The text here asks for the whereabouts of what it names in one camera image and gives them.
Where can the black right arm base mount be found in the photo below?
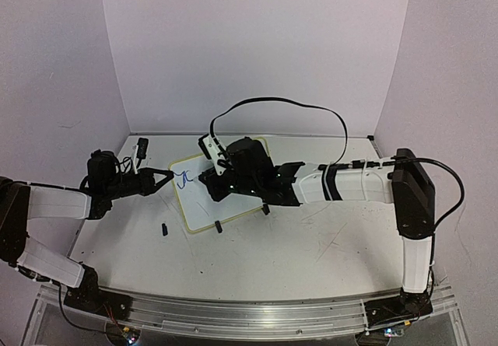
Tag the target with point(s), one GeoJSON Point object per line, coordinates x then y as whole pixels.
{"type": "Point", "coordinates": [397, 309]}

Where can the yellow-framed whiteboard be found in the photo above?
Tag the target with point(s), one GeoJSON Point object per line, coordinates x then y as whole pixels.
{"type": "Point", "coordinates": [198, 210]}

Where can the black whiteboard stand foot left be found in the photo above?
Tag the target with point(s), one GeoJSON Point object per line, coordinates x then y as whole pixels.
{"type": "Point", "coordinates": [218, 226]}

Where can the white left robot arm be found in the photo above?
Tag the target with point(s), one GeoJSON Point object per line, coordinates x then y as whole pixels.
{"type": "Point", "coordinates": [21, 202]}

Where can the left circuit board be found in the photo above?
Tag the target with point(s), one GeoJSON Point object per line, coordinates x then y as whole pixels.
{"type": "Point", "coordinates": [121, 336]}

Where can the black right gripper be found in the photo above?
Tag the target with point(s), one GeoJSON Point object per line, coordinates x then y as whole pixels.
{"type": "Point", "coordinates": [215, 193]}

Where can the right circuit board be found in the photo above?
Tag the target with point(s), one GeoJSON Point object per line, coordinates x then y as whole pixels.
{"type": "Point", "coordinates": [395, 331]}

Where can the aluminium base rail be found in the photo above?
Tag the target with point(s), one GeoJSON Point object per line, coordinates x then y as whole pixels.
{"type": "Point", "coordinates": [262, 321]}

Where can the circuit board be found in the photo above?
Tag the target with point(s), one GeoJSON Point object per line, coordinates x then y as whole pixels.
{"type": "Point", "coordinates": [121, 336]}
{"type": "Point", "coordinates": [395, 331]}

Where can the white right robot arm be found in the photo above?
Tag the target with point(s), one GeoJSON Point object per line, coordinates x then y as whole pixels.
{"type": "Point", "coordinates": [245, 168]}

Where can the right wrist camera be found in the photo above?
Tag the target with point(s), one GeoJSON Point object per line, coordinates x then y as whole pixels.
{"type": "Point", "coordinates": [215, 152]}

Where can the black whiteboard stand foot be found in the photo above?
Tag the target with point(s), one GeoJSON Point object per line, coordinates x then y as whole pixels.
{"type": "Point", "coordinates": [218, 226]}
{"type": "Point", "coordinates": [265, 209]}

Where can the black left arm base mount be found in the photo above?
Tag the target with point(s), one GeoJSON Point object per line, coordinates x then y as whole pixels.
{"type": "Point", "coordinates": [89, 297]}

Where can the black whiteboard stand foot right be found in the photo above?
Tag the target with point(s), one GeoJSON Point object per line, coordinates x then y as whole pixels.
{"type": "Point", "coordinates": [265, 209]}

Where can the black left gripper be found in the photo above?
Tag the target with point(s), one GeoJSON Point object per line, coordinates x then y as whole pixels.
{"type": "Point", "coordinates": [147, 179]}

